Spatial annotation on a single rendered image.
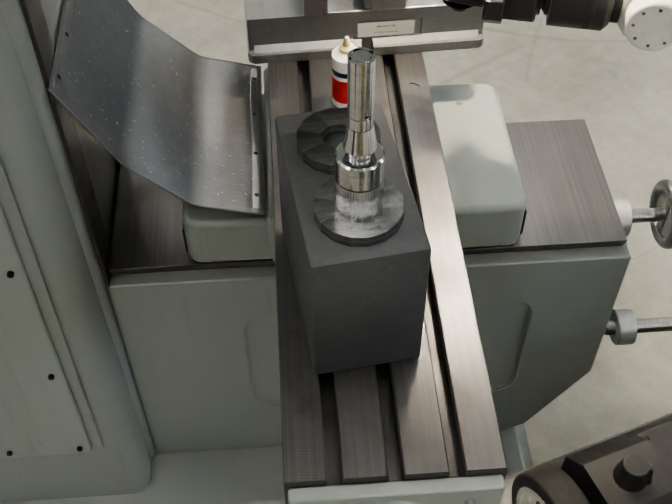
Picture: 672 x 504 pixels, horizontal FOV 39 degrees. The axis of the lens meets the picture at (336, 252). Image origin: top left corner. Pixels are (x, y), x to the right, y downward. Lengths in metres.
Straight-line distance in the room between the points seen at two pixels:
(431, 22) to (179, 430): 0.86
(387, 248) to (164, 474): 1.02
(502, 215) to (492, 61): 1.60
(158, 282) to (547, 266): 0.58
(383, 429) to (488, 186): 0.49
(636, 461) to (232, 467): 0.78
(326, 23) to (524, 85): 1.53
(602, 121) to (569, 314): 1.28
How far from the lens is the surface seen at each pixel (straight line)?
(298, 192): 0.97
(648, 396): 2.24
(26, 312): 1.42
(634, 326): 1.66
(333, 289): 0.94
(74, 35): 1.30
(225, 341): 1.56
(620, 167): 2.69
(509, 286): 1.51
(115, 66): 1.35
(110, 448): 1.73
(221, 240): 1.38
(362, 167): 0.88
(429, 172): 1.26
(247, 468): 1.83
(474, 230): 1.41
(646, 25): 1.20
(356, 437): 1.02
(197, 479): 1.84
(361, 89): 0.83
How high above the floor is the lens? 1.82
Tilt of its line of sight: 50 degrees down
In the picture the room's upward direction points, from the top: straight up
